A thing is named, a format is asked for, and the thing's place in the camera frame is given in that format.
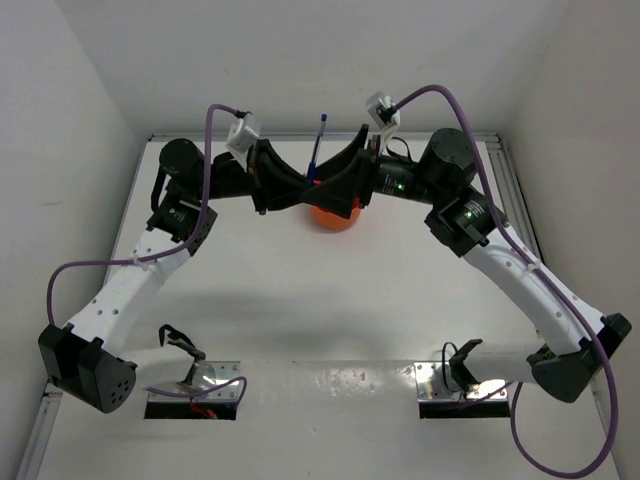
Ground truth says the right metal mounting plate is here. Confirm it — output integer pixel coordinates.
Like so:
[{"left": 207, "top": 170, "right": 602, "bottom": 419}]
[{"left": 414, "top": 361, "right": 508, "bottom": 406}]

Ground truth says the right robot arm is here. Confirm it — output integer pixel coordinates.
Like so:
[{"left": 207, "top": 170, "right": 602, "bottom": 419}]
[{"left": 301, "top": 128, "right": 631, "bottom": 403}]

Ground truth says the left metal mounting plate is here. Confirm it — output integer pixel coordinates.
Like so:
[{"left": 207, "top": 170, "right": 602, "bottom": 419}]
[{"left": 147, "top": 361, "right": 244, "bottom": 404}]

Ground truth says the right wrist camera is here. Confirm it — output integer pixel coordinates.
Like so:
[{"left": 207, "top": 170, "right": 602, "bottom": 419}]
[{"left": 366, "top": 91, "right": 400, "bottom": 151}]

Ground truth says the metal mounting plate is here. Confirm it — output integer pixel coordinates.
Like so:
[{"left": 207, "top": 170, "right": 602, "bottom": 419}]
[
  {"left": 147, "top": 361, "right": 244, "bottom": 404},
  {"left": 414, "top": 361, "right": 508, "bottom": 406}
]

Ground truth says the orange round container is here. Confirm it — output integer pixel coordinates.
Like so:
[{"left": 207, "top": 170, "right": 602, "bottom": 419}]
[{"left": 309, "top": 206, "right": 361, "bottom": 232}]

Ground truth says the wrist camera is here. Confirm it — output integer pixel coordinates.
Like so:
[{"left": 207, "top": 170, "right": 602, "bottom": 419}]
[
  {"left": 366, "top": 91, "right": 400, "bottom": 151},
  {"left": 226, "top": 112, "right": 261, "bottom": 169}
]

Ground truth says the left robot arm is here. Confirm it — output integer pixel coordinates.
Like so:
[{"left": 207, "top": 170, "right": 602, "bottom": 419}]
[{"left": 38, "top": 138, "right": 312, "bottom": 414}]

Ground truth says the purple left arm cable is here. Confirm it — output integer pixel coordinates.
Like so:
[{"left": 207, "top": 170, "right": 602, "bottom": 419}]
[{"left": 46, "top": 103, "right": 249, "bottom": 401}]

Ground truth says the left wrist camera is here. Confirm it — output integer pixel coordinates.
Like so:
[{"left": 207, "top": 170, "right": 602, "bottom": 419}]
[{"left": 226, "top": 112, "right": 261, "bottom": 169}]

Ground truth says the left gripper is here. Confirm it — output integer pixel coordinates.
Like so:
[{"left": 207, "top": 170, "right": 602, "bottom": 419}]
[{"left": 192, "top": 138, "right": 313, "bottom": 215}]

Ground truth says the blue pen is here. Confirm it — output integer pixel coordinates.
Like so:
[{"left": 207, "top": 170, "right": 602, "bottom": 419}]
[{"left": 305, "top": 112, "right": 328, "bottom": 185}]

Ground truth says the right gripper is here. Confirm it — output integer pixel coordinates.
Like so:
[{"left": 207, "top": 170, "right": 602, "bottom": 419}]
[{"left": 299, "top": 124, "right": 445, "bottom": 217}]

